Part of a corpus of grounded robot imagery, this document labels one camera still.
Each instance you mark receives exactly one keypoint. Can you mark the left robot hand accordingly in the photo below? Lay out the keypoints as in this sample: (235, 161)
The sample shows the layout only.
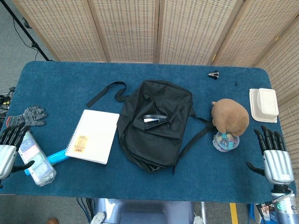
(7, 156)

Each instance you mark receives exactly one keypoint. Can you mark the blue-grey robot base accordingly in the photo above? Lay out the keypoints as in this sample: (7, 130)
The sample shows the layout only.
(144, 212)

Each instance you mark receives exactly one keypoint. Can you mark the black stapler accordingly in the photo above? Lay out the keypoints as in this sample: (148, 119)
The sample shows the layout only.
(155, 121)

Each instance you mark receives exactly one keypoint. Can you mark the white lidded food container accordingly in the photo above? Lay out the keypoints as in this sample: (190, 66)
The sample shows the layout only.
(265, 105)

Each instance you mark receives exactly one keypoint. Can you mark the grey knit glove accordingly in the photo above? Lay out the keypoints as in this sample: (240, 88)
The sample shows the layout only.
(30, 116)

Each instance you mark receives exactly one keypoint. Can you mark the blue food wrap roll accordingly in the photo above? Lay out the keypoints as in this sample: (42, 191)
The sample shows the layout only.
(58, 157)

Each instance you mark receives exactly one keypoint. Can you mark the blue carpet table cover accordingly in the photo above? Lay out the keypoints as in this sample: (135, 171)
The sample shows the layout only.
(93, 182)

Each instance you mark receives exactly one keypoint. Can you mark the white spiral notebook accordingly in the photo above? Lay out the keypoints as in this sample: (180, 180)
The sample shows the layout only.
(93, 135)

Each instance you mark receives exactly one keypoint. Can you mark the black backpack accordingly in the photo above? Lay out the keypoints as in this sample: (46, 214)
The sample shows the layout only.
(158, 147)

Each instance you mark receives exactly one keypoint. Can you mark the white paper cup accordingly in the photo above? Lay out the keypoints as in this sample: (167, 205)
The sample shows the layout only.
(258, 213)

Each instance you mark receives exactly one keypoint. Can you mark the brown shoe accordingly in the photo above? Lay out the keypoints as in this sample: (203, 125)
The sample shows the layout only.
(52, 221)

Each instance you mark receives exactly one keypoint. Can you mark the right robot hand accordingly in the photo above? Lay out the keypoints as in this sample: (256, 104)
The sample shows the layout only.
(278, 165)

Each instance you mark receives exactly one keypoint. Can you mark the black staple remover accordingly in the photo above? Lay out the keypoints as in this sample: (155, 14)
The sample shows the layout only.
(213, 74)

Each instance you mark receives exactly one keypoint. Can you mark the clear jar of coloured clips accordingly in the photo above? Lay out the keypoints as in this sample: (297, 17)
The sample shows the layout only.
(225, 143)

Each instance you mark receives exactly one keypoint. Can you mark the plastic wrapped tissue pack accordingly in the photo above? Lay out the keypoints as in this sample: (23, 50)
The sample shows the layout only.
(37, 163)

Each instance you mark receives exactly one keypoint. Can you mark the woven folding screen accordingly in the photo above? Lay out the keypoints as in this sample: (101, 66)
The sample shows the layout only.
(128, 28)

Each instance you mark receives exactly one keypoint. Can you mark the blue storage box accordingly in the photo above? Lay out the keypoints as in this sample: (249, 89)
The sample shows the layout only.
(251, 210)

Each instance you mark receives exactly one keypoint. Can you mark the black tripod stand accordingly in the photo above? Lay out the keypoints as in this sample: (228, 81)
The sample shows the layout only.
(23, 30)

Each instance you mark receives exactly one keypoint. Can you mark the brown plush toy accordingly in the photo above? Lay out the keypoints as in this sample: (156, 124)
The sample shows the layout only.
(231, 116)

